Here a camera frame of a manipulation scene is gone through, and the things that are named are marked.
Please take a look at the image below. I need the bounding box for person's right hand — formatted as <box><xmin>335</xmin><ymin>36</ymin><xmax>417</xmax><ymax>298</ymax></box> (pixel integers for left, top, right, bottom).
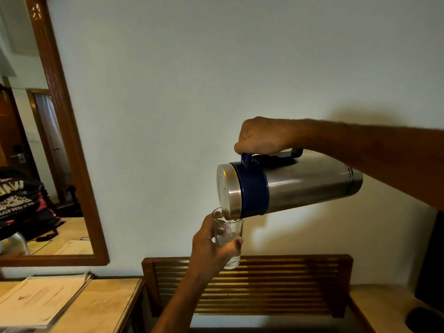
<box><xmin>234</xmin><ymin>117</ymin><xmax>303</xmax><ymax>156</ymax></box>

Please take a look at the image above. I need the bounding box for person's left hand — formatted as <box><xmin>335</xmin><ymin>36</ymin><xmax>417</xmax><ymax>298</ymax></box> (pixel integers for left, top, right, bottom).
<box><xmin>189</xmin><ymin>211</ymin><xmax>244</xmax><ymax>282</ymax></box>

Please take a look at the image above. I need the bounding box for clear drinking glass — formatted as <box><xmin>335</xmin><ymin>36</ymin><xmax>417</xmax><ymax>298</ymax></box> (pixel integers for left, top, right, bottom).
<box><xmin>212</xmin><ymin>207</ymin><xmax>244</xmax><ymax>270</ymax></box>

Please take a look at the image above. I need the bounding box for steel jug with blue handle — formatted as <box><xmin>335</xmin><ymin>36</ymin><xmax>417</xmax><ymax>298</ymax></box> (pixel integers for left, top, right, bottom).
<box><xmin>216</xmin><ymin>149</ymin><xmax>364</xmax><ymax>220</ymax></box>

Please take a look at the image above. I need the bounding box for person's right forearm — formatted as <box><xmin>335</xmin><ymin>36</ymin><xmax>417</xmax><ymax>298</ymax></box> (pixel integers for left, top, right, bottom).
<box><xmin>296</xmin><ymin>118</ymin><xmax>444</xmax><ymax>211</ymax></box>

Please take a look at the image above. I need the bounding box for person's left forearm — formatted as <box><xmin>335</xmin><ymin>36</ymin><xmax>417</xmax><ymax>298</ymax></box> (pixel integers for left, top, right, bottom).
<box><xmin>151</xmin><ymin>268</ymin><xmax>213</xmax><ymax>333</ymax></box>

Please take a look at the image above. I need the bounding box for wooden slatted rack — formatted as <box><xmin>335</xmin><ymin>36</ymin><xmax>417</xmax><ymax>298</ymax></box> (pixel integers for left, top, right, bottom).
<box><xmin>142</xmin><ymin>254</ymin><xmax>354</xmax><ymax>319</ymax></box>

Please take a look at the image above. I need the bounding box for wooden desk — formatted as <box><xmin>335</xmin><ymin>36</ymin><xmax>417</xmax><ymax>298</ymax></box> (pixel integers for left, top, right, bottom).
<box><xmin>0</xmin><ymin>277</ymin><xmax>145</xmax><ymax>333</ymax></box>

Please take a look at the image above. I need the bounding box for wooden side table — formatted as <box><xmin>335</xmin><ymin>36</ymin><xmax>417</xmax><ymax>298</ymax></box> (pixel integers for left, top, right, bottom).
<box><xmin>348</xmin><ymin>284</ymin><xmax>444</xmax><ymax>333</ymax></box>

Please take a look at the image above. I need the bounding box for stack of white papers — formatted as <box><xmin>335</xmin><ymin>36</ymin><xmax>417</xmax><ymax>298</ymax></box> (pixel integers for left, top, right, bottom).
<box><xmin>0</xmin><ymin>272</ymin><xmax>93</xmax><ymax>330</ymax></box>

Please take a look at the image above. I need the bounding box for black television screen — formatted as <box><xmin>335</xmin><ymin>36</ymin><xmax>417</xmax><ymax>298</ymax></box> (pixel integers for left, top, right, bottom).
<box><xmin>414</xmin><ymin>211</ymin><xmax>444</xmax><ymax>313</ymax></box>

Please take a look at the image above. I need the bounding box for wooden framed wall mirror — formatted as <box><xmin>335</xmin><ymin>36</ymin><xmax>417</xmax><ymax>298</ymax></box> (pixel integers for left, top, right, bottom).
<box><xmin>0</xmin><ymin>0</ymin><xmax>110</xmax><ymax>268</ymax></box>

